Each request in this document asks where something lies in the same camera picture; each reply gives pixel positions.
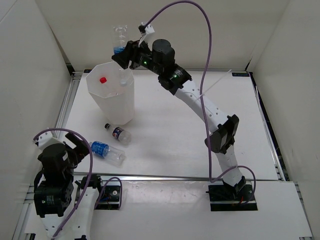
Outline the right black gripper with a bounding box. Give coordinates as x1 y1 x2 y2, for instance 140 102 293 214
112 37 164 76

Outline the Aquafina blue label bottle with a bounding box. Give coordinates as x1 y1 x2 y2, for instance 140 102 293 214
112 25 128 87

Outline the red label plastic bottle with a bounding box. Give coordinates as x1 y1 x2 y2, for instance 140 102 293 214
99 77 118 98

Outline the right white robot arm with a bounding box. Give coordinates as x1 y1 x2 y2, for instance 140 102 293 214
111 39 246 200

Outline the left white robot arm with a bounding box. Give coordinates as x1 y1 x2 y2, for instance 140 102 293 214
33 131 105 240

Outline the white octagonal plastic bin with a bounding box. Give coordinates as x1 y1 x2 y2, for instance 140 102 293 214
85 61 135 125

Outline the blue label white cap bottle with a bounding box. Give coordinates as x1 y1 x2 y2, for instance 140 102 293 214
89 141 126 167

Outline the Pepsi black cap bottle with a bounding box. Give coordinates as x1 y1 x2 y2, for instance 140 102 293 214
104 123 132 146

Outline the white zip tie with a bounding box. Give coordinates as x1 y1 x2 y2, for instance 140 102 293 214
197 69 232 99

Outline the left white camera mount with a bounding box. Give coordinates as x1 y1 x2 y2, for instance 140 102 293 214
33 131 62 151

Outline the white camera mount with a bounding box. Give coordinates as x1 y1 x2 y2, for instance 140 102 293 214
138 22 155 46
33 131 62 151

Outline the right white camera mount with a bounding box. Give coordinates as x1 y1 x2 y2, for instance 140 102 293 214
138 22 155 46

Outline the aluminium frame rail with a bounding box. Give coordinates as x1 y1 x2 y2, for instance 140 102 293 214
59 63 83 119

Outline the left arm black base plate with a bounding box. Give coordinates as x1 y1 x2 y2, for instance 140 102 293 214
94 178 123 211

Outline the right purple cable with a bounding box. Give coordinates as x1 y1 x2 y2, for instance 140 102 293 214
138 0 256 206

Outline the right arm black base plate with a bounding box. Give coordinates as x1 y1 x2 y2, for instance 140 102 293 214
206 184 258 212

